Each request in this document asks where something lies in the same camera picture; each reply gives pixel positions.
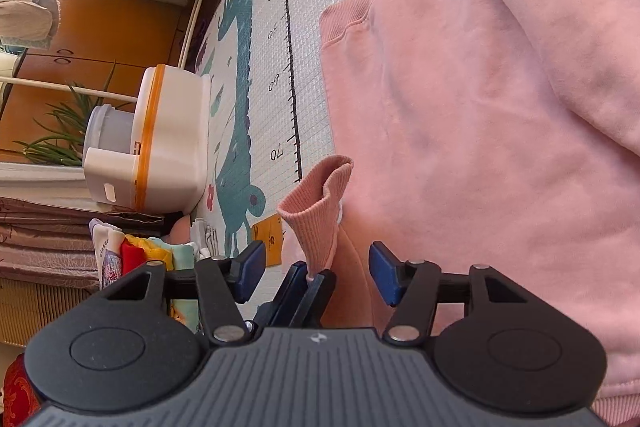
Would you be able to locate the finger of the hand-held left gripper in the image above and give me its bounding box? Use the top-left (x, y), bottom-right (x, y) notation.
top-left (252, 261), bottom-right (308, 330)
top-left (292, 269), bottom-right (337, 329)

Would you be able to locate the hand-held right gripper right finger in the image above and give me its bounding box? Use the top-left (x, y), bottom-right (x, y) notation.
top-left (369, 243), bottom-right (531, 347)

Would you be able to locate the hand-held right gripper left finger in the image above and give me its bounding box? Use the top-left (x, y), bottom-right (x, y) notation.
top-left (102, 241), bottom-right (267, 347)

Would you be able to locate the pink sweatshirt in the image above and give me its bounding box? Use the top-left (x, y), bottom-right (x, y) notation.
top-left (276, 0), bottom-right (640, 427)

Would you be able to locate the row of colourful folded clothes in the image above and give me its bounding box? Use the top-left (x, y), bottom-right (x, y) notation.
top-left (89, 217), bottom-right (221, 338)

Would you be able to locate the orange card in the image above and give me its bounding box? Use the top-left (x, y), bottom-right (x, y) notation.
top-left (251, 213), bottom-right (286, 269)

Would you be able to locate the white orange storage box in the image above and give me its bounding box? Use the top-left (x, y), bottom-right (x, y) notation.
top-left (132, 64), bottom-right (213, 214)

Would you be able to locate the small white plastic bin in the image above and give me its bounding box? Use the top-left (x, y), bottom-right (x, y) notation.
top-left (82, 147), bottom-right (141, 212)

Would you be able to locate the translucent white plastic container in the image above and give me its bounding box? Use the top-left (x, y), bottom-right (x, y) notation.
top-left (86, 104), bottom-right (137, 154)

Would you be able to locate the brown floral curtain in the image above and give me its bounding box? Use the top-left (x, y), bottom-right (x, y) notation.
top-left (0, 194), bottom-right (168, 280)

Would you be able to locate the animal print play mat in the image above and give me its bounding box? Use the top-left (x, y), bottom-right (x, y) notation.
top-left (192, 0), bottom-right (451, 308)

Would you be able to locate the green potted plant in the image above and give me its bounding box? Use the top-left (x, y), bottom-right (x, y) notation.
top-left (15, 62), bottom-right (118, 168)

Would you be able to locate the white rack tube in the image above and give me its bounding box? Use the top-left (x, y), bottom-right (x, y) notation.
top-left (0, 76), bottom-right (140, 104)

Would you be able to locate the white pipe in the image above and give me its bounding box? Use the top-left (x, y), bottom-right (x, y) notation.
top-left (177, 0), bottom-right (211, 70)

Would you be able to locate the red cloth with gold trim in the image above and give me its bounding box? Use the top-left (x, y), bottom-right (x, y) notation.
top-left (0, 352), bottom-right (43, 427)

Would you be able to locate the wooden cabinet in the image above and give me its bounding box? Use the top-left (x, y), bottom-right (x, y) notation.
top-left (0, 0), bottom-right (201, 162)

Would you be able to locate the beige hanging cloth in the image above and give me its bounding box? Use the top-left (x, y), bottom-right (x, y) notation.
top-left (0, 0), bottom-right (60, 52)

